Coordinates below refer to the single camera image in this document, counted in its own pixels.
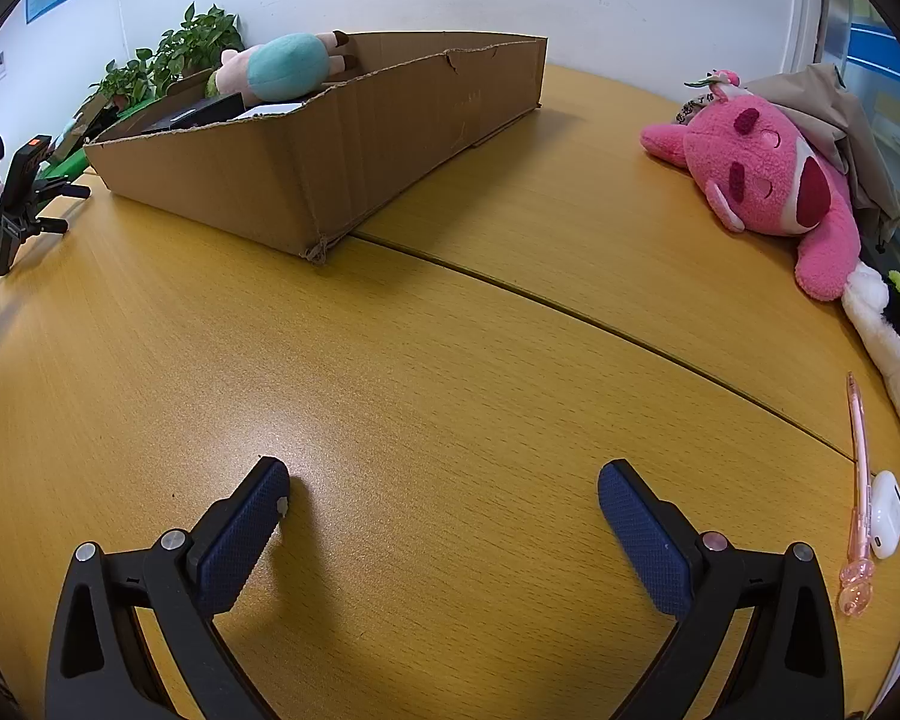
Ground shallow cardboard box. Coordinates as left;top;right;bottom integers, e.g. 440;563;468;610
82;31;548;265

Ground pink and teal pig plush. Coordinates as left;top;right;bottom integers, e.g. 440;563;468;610
208;30;361;107

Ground green planter box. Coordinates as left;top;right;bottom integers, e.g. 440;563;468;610
45;94;166;166

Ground green potted plant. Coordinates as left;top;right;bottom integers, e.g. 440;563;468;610
154;4;245;87
90;49;158;110

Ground pink pen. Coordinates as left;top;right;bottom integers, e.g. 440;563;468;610
838;371;875;616

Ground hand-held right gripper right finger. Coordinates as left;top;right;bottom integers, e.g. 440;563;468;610
597;459;847;720

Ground black charger box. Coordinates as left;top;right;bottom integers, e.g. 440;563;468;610
141;92;245;136

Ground wooden desktop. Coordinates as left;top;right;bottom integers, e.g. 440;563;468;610
0;64;900;720

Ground pink bear plush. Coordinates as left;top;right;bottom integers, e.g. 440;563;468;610
640;69;863;303

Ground beige printed cloth bag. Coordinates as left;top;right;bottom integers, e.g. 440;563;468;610
671;64;900;256

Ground white plush toy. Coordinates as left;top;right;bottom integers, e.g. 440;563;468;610
841;262;900;443

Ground glass door with blue stripe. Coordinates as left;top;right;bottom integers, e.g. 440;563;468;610
817;0;900;278

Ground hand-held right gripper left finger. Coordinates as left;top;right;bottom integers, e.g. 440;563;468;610
43;456;292;720

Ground white earbuds case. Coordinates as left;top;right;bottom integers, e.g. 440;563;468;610
866;469;900;560

